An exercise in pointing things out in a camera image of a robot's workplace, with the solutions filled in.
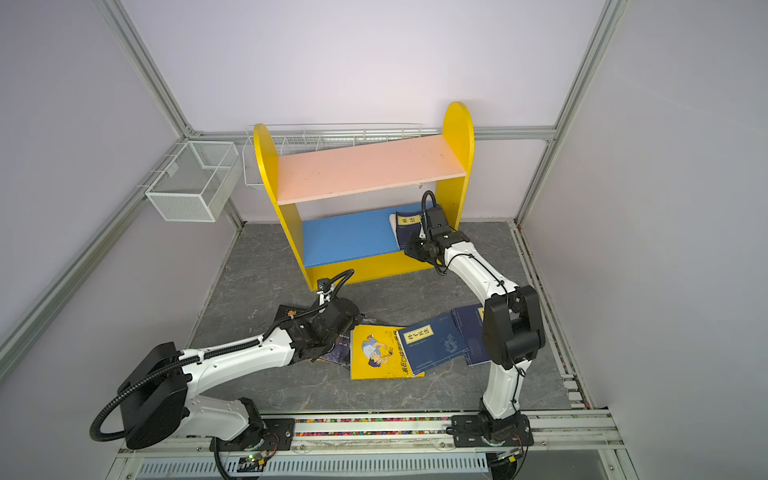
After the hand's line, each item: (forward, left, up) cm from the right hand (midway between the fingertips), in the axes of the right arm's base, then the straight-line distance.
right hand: (408, 249), depth 92 cm
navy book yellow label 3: (-24, -6, -14) cm, 29 cm away
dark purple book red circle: (-29, +19, -9) cm, 35 cm away
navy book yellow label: (+10, 0, 0) cm, 10 cm away
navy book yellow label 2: (+10, 0, 0) cm, 10 cm away
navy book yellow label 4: (-18, -19, -16) cm, 31 cm away
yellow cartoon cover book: (-28, +9, -11) cm, 32 cm away
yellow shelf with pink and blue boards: (+18, +17, -2) cm, 25 cm away
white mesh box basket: (+21, +69, +10) cm, 73 cm away
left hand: (-18, +18, -5) cm, 26 cm away
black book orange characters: (-15, +38, -11) cm, 42 cm away
